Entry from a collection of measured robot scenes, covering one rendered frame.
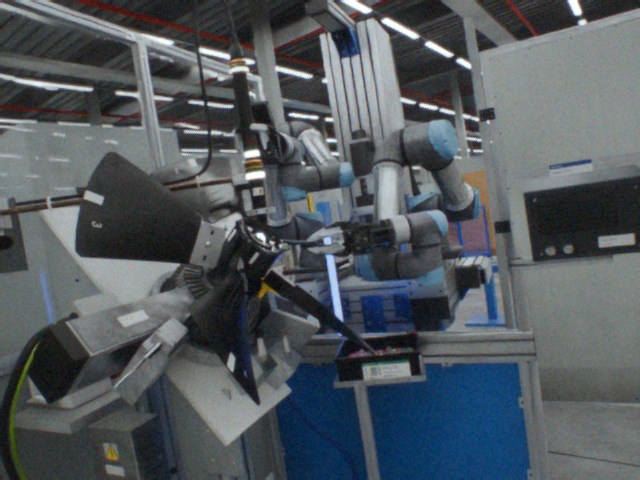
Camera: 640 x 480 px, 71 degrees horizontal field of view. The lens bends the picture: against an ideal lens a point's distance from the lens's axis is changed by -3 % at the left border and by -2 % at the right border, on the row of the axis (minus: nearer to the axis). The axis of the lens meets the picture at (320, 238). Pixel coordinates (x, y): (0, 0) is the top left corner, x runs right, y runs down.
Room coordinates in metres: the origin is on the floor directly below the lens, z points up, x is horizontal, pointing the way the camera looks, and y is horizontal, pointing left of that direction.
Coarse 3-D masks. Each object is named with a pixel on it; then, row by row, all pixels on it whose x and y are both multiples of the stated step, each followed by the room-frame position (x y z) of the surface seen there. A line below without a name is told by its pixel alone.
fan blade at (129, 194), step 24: (96, 168) 0.87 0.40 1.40; (120, 168) 0.89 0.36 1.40; (96, 192) 0.84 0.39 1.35; (120, 192) 0.87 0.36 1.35; (144, 192) 0.90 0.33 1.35; (168, 192) 0.94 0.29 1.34; (96, 216) 0.83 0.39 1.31; (120, 216) 0.86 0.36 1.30; (144, 216) 0.89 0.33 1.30; (168, 216) 0.92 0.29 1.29; (192, 216) 0.95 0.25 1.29; (96, 240) 0.82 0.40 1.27; (120, 240) 0.85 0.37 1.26; (144, 240) 0.88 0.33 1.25; (168, 240) 0.92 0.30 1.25; (192, 240) 0.95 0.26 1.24
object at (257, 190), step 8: (232, 40) 1.11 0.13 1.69; (232, 48) 1.10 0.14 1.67; (240, 48) 1.10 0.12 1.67; (232, 56) 1.10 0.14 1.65; (240, 56) 1.13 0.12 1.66; (256, 184) 1.10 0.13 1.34; (256, 192) 1.10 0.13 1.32; (264, 192) 1.11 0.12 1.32; (256, 200) 1.10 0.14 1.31; (264, 200) 1.11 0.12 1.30; (256, 208) 1.10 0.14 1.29; (256, 216) 1.11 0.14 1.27; (264, 216) 1.11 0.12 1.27
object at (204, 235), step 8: (208, 224) 0.98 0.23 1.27; (200, 232) 0.96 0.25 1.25; (208, 232) 0.98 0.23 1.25; (216, 232) 0.99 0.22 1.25; (224, 232) 1.00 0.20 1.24; (200, 240) 0.96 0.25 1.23; (208, 240) 0.98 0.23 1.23; (216, 240) 0.99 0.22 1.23; (200, 248) 0.96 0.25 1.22; (208, 248) 0.97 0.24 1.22; (216, 248) 0.99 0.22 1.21; (192, 256) 0.95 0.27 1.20; (200, 256) 0.96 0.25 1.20; (208, 256) 0.97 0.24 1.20; (216, 256) 0.98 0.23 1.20; (200, 264) 0.96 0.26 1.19; (208, 264) 0.97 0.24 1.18; (216, 264) 0.98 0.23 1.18
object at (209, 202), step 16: (224, 160) 1.24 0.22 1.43; (160, 176) 1.16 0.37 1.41; (176, 176) 1.17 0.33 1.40; (208, 176) 1.18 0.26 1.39; (224, 176) 1.19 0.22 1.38; (176, 192) 1.14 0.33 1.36; (192, 192) 1.14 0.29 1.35; (208, 192) 1.14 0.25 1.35; (224, 192) 1.14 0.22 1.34; (208, 208) 1.11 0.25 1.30; (224, 208) 1.11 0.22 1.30; (240, 208) 1.11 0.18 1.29
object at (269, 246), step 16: (240, 224) 0.98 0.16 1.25; (256, 224) 1.04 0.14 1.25; (224, 240) 1.00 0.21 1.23; (240, 240) 0.96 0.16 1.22; (256, 240) 0.98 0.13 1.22; (272, 240) 1.03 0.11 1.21; (224, 256) 0.98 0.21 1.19; (240, 256) 0.96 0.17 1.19; (272, 256) 0.97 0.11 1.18; (208, 272) 0.99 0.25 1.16; (224, 272) 1.00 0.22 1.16; (256, 272) 0.98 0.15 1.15; (256, 288) 1.04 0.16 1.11
